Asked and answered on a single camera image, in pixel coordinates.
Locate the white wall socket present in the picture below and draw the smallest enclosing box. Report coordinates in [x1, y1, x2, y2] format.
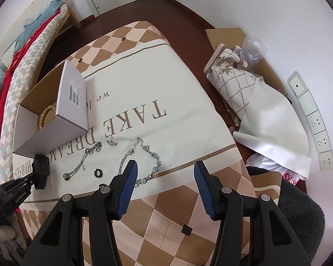
[317, 150, 333, 172]
[305, 110, 326, 137]
[312, 130, 332, 155]

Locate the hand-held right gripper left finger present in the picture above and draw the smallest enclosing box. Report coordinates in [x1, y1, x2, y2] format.
[22, 160, 139, 266]

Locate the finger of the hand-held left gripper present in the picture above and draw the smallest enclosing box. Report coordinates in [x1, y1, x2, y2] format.
[0, 155, 51, 197]

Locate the brown checked printed blanket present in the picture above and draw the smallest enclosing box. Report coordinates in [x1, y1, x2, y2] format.
[12, 21, 282, 266]

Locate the grey plush cloth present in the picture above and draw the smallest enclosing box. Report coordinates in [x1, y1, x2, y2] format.
[0, 211, 32, 261]

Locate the red blanket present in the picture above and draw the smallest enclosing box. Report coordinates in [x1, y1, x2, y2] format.
[0, 19, 62, 157]

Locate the silver beaded necklace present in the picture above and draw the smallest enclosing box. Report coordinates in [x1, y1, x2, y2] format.
[117, 137, 161, 188]

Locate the pastel checked quilt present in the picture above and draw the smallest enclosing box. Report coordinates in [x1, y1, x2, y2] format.
[0, 3, 70, 186]

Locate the gold beaded bracelet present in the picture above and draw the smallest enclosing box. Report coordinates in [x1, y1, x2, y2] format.
[37, 104, 57, 131]

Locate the white cardboard box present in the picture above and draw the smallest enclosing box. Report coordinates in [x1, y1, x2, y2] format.
[12, 61, 89, 158]

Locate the blank white wall plate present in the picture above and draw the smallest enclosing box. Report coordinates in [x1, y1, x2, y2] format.
[296, 90, 317, 116]

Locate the silver chain bracelet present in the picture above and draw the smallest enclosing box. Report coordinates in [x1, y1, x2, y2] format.
[62, 141, 103, 181]

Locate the cream mattress cover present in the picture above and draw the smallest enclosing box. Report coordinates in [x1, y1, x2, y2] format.
[0, 0, 73, 63]

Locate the clear bubble wrap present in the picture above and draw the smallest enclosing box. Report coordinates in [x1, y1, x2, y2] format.
[234, 36, 268, 70]

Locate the white plastic bag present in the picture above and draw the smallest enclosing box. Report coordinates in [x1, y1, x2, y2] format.
[246, 153, 308, 187]

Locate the white wall switch plate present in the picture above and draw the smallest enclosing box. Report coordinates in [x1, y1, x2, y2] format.
[287, 71, 309, 96]

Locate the wooden bed frame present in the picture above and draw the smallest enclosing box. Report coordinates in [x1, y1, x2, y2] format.
[68, 4, 82, 30]

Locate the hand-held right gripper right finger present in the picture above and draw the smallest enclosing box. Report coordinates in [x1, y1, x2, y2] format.
[194, 161, 313, 266]

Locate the brown cardboard sheet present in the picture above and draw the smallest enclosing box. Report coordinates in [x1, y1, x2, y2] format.
[205, 28, 288, 128]

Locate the floral wallpaper roll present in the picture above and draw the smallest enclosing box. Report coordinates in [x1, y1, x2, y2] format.
[204, 44, 312, 181]

